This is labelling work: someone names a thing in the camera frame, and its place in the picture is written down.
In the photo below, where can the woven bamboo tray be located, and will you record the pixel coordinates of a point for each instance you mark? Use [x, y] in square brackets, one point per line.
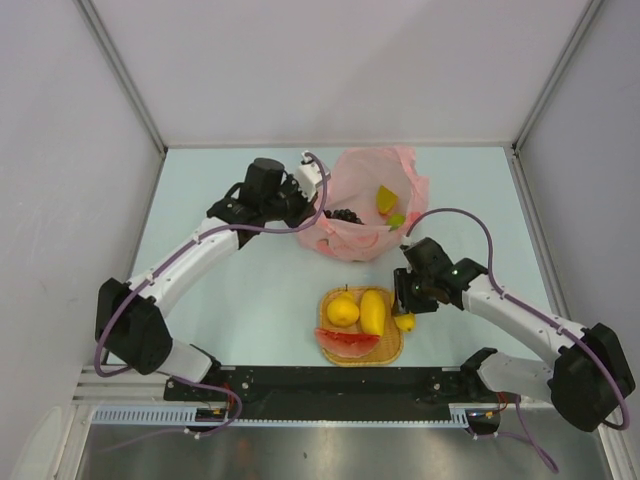
[391, 344]

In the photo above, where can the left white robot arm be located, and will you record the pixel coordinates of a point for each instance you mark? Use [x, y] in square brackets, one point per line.
[131, 315]

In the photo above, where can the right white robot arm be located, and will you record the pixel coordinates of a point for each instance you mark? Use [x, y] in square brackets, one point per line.
[581, 371]

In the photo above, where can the yellow fake mango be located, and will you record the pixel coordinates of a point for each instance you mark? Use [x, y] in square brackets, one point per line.
[372, 313]

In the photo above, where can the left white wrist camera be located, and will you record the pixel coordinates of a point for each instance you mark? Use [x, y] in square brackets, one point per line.
[311, 175]

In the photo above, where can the fake yellow banana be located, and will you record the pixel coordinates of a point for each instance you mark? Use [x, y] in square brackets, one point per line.
[403, 319]

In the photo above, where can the blue-white cable duct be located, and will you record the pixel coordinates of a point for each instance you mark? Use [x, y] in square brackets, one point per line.
[205, 418]

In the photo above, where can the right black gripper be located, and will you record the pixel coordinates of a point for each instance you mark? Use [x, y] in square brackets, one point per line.
[402, 278]

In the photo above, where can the fake black grapes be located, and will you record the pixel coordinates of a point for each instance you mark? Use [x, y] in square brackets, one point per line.
[345, 215]

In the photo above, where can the fake green starfruit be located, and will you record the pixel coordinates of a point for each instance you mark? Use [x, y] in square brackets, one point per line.
[395, 221]

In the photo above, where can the fake watermelon slice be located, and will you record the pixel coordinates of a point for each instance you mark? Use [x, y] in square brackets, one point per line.
[346, 345]

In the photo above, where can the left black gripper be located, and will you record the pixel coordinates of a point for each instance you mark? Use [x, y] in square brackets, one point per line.
[305, 208]

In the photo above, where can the yellow fake pear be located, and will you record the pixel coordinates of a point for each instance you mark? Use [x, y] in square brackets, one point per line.
[343, 310]

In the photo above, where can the pink plastic bag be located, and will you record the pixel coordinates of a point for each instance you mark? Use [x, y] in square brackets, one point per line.
[355, 179]

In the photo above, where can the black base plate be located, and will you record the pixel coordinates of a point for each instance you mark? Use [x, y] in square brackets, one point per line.
[354, 410]

